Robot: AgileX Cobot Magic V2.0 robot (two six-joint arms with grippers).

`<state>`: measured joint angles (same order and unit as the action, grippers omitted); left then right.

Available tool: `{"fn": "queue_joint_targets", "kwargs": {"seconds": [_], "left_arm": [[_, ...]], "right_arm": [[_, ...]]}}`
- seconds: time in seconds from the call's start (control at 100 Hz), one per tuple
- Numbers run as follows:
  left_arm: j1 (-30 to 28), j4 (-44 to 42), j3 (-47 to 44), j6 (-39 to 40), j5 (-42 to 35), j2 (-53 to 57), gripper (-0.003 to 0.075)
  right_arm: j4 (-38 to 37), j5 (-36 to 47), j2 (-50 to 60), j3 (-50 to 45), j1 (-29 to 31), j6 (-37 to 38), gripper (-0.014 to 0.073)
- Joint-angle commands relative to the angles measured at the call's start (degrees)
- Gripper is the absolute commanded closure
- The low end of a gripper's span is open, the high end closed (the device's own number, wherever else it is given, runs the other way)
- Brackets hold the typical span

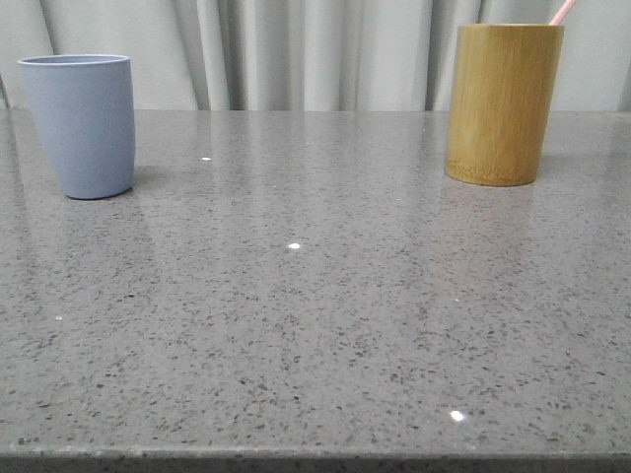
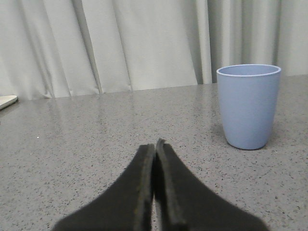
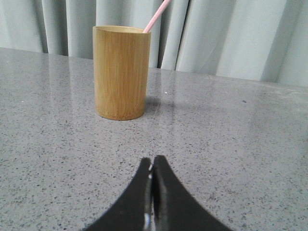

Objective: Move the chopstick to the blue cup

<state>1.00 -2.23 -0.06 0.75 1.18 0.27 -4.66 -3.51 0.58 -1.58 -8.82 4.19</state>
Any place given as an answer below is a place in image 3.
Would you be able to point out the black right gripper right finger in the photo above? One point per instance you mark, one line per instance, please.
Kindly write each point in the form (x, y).
(174, 208)

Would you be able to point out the bamboo wooden cup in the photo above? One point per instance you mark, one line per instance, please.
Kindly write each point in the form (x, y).
(121, 62)

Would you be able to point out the grey-green curtain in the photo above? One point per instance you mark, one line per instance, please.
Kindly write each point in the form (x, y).
(263, 40)

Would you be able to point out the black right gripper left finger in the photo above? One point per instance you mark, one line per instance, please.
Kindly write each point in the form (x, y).
(132, 210)

